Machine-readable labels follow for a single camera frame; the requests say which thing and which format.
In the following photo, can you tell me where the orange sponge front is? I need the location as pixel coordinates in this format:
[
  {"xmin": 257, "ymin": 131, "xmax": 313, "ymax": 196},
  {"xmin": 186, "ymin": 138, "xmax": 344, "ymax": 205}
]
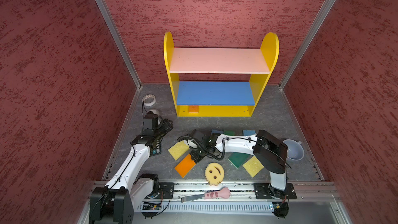
[{"xmin": 175, "ymin": 153, "xmax": 196, "ymax": 178}]

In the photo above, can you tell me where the orange sponge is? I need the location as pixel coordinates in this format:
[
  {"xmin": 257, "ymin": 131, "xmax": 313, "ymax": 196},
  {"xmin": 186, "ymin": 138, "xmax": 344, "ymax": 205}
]
[
  {"xmin": 175, "ymin": 153, "xmax": 196, "ymax": 178},
  {"xmin": 188, "ymin": 105, "xmax": 200, "ymax": 114}
]

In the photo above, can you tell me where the light green sponge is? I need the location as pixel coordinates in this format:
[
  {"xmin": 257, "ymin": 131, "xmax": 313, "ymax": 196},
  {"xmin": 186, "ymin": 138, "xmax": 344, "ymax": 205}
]
[{"xmin": 223, "ymin": 130, "xmax": 236, "ymax": 136}]

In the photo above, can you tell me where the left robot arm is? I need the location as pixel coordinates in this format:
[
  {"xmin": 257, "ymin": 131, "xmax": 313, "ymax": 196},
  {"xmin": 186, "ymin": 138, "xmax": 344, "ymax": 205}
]
[{"xmin": 89, "ymin": 111, "xmax": 173, "ymax": 224}]

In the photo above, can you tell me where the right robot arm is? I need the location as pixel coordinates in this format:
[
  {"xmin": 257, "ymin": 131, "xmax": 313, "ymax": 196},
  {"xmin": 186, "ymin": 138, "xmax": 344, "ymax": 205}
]
[{"xmin": 182, "ymin": 130, "xmax": 288, "ymax": 199}]

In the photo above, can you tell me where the yellow shelf with coloured boards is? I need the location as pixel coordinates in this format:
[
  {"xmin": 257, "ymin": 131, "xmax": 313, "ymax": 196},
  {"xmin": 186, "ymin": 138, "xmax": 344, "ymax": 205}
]
[{"xmin": 163, "ymin": 32, "xmax": 280, "ymax": 117}]

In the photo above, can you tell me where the blue sponge left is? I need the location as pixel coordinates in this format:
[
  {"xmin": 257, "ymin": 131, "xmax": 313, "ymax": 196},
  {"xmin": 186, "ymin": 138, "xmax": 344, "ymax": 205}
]
[{"xmin": 211, "ymin": 130, "xmax": 223, "ymax": 134}]

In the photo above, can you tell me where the blue sponge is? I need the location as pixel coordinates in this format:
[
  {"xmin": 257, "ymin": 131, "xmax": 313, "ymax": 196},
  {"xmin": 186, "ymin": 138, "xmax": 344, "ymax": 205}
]
[
  {"xmin": 243, "ymin": 130, "xmax": 256, "ymax": 136},
  {"xmin": 211, "ymin": 130, "xmax": 223, "ymax": 134}
]

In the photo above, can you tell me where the yellow sponge left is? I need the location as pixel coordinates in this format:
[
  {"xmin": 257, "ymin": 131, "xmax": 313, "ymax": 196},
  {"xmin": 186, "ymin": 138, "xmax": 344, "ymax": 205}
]
[{"xmin": 168, "ymin": 141, "xmax": 190, "ymax": 160}]

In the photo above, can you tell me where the black calculator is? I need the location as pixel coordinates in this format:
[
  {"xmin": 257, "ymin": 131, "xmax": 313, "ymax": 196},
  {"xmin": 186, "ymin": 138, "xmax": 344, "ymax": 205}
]
[{"xmin": 151, "ymin": 143, "xmax": 162, "ymax": 156}]

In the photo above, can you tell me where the yellow smiley face sponge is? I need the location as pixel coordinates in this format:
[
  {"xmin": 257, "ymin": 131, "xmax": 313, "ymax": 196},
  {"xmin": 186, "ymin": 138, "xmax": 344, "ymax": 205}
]
[{"xmin": 205, "ymin": 162, "xmax": 225, "ymax": 186}]

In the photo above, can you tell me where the clear tape roll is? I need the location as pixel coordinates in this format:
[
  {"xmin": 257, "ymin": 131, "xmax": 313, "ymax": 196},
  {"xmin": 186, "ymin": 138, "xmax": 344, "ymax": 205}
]
[{"xmin": 142, "ymin": 94, "xmax": 157, "ymax": 107}]

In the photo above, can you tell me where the dark green sponge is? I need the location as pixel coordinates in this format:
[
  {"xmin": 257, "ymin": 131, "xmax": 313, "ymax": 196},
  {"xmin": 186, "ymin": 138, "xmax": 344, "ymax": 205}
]
[{"xmin": 228, "ymin": 152, "xmax": 252, "ymax": 169}]

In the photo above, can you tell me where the blue sponge right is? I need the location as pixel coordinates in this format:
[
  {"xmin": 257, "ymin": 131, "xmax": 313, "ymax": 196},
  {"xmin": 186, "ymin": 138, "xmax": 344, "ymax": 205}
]
[{"xmin": 243, "ymin": 130, "xmax": 256, "ymax": 136}]

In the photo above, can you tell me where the yellow sponge right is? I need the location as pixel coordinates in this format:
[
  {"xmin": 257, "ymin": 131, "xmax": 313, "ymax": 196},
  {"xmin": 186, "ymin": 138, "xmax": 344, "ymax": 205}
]
[{"xmin": 243, "ymin": 156, "xmax": 264, "ymax": 177}]

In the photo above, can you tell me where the grey mug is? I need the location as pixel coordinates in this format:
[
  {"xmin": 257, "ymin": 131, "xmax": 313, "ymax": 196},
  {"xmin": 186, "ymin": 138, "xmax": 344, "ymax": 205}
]
[{"xmin": 283, "ymin": 139, "xmax": 305, "ymax": 161}]

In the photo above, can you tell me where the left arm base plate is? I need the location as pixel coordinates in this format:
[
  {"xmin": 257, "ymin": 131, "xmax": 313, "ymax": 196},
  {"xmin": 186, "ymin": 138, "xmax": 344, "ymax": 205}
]
[{"xmin": 145, "ymin": 182, "xmax": 175, "ymax": 200}]

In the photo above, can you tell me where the pink handled scraper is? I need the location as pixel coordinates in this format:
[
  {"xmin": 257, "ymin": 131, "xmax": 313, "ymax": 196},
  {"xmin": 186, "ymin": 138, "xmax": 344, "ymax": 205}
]
[{"xmin": 181, "ymin": 187, "xmax": 231, "ymax": 203}]

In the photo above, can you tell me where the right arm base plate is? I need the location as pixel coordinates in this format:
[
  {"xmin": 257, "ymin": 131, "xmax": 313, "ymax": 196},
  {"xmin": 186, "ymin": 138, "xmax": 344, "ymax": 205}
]
[{"xmin": 254, "ymin": 183, "xmax": 297, "ymax": 200}]

